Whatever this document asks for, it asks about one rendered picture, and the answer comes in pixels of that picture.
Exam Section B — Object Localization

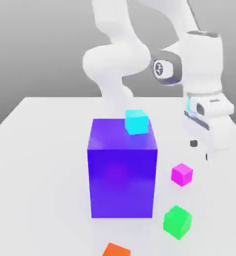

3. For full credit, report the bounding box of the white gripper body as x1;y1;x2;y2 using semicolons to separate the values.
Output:
183;109;232;154

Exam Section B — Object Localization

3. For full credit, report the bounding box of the small magenta cube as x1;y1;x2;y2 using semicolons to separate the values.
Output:
170;163;194;187

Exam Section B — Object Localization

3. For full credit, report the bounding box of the small cyan cube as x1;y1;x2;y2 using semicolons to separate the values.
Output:
124;109;149;136

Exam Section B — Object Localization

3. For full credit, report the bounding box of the small green cube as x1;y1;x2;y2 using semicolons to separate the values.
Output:
162;204;193;241

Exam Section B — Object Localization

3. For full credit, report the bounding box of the small orange cube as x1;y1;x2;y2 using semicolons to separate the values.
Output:
101;242;131;256

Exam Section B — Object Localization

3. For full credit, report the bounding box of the large purple box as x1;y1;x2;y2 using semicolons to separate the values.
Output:
87;118;158;219

